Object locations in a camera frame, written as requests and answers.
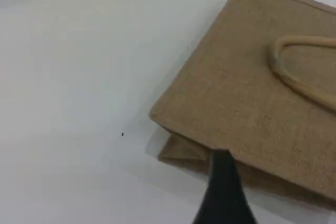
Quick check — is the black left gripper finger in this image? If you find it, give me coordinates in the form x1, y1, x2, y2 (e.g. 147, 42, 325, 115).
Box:
192, 148, 256, 224

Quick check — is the brown jute tote bag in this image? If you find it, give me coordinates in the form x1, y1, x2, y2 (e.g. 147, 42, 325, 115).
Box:
149, 0, 336, 210

